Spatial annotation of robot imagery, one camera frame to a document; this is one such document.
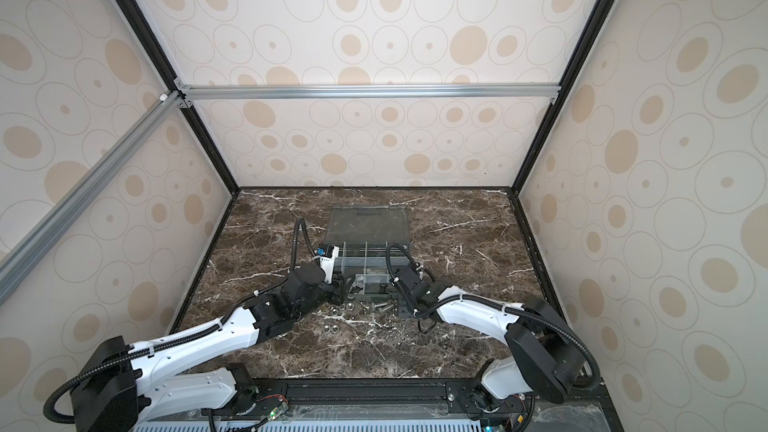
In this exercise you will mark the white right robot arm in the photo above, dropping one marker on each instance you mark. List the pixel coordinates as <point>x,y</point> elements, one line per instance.
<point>546,355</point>

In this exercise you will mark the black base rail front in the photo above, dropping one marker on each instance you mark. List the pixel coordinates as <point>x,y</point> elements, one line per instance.
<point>389,405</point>

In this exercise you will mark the black corner frame post right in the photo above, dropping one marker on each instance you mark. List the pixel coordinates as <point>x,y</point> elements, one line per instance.
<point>584,45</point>

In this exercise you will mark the silver aluminium crossbar rear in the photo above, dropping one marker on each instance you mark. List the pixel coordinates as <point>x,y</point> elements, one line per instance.
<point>388,91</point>

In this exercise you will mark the black corner frame post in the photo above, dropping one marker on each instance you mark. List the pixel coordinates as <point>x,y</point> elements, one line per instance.
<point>584,45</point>
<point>140,26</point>

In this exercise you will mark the black corner frame post left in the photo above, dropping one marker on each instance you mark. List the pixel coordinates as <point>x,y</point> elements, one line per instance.
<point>140,26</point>

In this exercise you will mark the pile of screws and nuts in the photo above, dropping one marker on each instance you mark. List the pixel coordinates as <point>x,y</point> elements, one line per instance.
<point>364,318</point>

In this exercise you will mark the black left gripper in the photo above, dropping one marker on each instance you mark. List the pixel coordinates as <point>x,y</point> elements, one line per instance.
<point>340,292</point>

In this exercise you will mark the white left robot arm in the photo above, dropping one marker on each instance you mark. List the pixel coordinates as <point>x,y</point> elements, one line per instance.
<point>113,388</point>

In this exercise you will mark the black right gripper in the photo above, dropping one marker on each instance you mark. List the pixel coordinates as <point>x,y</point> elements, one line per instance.
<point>401,303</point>

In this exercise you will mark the clear plastic compartment box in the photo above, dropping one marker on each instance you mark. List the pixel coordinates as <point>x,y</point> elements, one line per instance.
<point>356,240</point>

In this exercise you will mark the silver aluminium rail left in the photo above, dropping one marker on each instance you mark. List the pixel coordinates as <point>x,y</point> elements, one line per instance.
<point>39,241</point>

